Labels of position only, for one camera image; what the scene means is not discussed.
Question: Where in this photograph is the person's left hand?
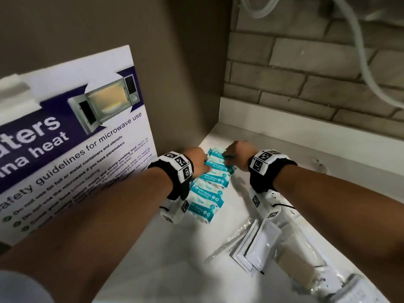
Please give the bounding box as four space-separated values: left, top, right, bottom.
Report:
184 147 213 179

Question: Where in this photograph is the person's right hand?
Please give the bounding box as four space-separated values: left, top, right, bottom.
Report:
223 141 259 172

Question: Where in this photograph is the row of teal wipe packets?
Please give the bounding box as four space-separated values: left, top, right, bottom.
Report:
186 148 237 224

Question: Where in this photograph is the person's right forearm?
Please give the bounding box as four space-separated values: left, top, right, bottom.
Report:
272 164 404 303

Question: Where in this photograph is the person's left forearm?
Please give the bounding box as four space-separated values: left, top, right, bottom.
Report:
0 167 175 303

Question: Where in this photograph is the clear plastic wrapper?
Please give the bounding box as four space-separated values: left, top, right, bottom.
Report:
205 218 257 265

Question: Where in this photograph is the clear packet with wooden cutlery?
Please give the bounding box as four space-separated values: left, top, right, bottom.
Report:
274 222 348 297

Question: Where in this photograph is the microwave safety sign board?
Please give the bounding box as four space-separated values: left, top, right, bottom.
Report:
0 45 158 246

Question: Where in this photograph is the clear lidded container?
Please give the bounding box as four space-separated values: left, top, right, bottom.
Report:
328 274 393 303

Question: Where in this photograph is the white clip on sign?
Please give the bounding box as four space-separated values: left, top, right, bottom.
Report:
0 74 42 125

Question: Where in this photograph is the grey sleeve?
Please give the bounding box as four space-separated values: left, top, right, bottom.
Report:
0 270 55 303

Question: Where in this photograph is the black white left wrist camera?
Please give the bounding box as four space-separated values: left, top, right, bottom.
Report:
147 151 194 225

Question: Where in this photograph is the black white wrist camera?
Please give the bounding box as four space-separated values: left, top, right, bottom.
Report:
147 151 194 225
247 149 298 222

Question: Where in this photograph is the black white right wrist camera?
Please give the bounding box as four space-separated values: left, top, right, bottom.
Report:
247 149 298 222

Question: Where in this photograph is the thick white hose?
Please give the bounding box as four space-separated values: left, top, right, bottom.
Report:
330 0 404 109

